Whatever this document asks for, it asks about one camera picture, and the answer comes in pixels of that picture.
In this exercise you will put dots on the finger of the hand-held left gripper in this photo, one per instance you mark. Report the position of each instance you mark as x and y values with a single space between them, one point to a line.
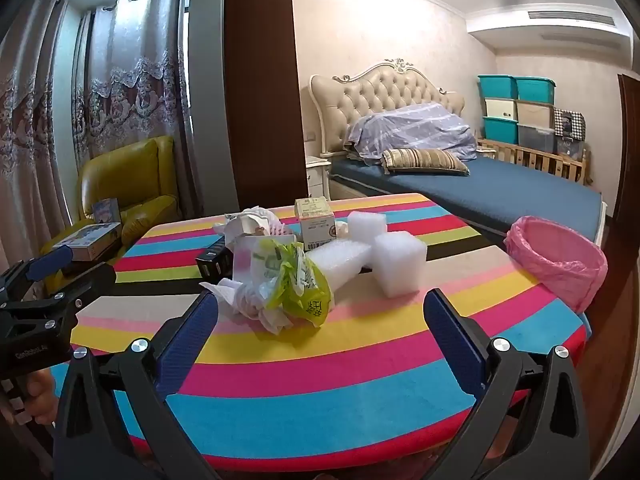
47 261
90 276

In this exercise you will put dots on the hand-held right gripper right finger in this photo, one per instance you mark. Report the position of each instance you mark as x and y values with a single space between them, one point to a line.
452 340

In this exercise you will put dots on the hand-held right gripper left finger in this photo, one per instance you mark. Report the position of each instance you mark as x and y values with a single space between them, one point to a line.
187 332

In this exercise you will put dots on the white foam block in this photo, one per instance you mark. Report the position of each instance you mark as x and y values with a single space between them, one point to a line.
367 227
400 265

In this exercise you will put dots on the white cardboard box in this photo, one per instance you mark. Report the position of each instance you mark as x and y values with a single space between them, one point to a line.
247 260

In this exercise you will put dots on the green plastic wrapper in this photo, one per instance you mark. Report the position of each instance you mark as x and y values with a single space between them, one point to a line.
300 290

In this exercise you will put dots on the pink trash bin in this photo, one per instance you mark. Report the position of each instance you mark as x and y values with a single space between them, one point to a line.
555 265

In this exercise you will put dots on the white plastic bag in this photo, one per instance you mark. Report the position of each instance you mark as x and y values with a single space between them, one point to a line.
250 220

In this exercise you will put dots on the person's left hand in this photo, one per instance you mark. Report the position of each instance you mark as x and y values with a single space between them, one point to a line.
39 397

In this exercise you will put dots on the flat printed box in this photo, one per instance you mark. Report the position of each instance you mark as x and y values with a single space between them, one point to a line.
87 242

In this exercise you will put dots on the crumpled white tissue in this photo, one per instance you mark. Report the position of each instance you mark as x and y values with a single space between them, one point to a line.
342 230
245 305

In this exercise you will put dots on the small colourful upright box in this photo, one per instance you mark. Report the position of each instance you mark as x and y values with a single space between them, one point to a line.
106 211

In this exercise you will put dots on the black carton box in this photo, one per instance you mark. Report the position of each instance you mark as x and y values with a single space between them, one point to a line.
215 262

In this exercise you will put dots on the striped tablecloth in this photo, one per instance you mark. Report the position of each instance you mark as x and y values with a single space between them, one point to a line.
350 360

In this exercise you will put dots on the yellow leather armchair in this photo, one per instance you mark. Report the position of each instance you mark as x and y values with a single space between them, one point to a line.
130 175

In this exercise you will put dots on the lace patterned curtain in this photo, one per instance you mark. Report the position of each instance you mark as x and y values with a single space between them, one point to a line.
130 70
30 135

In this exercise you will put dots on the white foam blocks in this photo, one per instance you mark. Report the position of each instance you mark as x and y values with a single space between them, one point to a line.
340 270

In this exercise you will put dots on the bed with blue sheet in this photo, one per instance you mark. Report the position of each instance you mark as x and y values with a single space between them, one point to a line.
500 185

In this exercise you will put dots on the small beige white carton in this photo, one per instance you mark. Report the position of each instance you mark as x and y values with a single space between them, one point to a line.
315 225

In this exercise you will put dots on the gold striped pillow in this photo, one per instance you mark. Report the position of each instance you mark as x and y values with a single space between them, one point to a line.
425 161

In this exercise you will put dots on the white nightstand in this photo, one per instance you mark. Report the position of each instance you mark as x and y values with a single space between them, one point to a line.
316 175

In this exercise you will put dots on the teal storage bin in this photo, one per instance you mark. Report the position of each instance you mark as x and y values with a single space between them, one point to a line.
497 87
501 130
535 89

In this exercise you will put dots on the lavender folded quilt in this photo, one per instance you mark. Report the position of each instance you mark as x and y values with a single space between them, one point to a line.
410 127

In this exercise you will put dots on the small clear storage bin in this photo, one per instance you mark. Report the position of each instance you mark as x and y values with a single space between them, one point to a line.
570 147

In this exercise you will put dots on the beige storage bin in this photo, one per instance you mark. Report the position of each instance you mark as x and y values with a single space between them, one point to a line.
500 109
535 112

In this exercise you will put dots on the houndstooth bag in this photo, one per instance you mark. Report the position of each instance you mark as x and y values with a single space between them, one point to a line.
569 122

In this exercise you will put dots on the dark wooden door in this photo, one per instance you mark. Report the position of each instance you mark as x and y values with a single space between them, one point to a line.
627 150

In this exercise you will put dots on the dark wooden partition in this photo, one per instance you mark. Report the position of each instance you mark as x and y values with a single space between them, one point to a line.
265 85

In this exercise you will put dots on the beige tufted headboard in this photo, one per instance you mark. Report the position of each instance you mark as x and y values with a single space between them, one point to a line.
390 85

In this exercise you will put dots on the white air conditioner vent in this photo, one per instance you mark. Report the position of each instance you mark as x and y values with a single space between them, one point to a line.
570 17

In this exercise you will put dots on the wooden crib rail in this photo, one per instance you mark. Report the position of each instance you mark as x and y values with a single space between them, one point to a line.
540 162

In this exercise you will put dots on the wall outlet panel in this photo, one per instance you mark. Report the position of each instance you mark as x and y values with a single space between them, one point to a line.
311 135

